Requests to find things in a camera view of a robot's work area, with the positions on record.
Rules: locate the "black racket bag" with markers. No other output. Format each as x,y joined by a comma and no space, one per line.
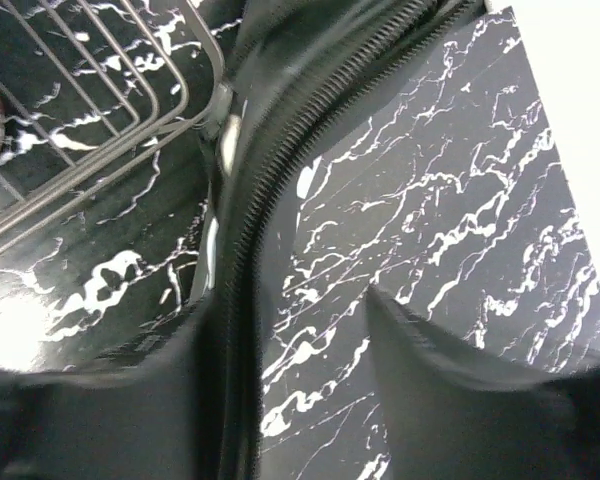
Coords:
298,67

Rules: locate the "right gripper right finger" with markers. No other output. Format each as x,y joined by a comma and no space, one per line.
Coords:
453,411

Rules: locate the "wire rack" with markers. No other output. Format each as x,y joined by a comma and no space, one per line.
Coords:
89,90

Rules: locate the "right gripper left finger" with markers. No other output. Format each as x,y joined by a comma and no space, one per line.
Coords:
134,412

